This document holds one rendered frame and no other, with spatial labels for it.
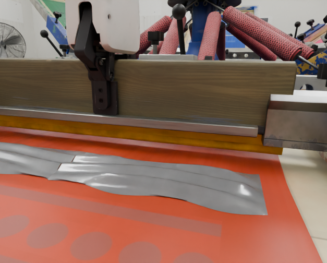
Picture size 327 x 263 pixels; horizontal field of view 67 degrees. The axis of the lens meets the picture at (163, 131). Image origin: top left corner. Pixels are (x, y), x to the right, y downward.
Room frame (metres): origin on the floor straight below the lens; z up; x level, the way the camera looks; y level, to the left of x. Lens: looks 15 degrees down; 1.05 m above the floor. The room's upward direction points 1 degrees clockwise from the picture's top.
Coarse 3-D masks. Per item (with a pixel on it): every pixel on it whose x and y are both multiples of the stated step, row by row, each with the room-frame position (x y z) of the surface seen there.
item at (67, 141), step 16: (0, 128) 0.37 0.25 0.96; (16, 128) 0.37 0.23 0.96; (32, 144) 0.30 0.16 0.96; (48, 144) 0.30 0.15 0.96; (64, 144) 0.30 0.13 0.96; (80, 144) 0.30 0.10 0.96; (96, 144) 0.30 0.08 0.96; (0, 176) 0.20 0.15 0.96; (16, 176) 0.20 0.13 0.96; (32, 176) 0.20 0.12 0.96
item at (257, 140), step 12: (12, 120) 0.35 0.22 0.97; (24, 120) 0.35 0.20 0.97; (36, 120) 0.34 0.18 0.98; (48, 120) 0.34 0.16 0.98; (132, 132) 0.30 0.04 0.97; (144, 132) 0.30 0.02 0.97; (156, 132) 0.29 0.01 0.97; (168, 132) 0.29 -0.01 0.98; (180, 132) 0.29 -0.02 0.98; (192, 132) 0.28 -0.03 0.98
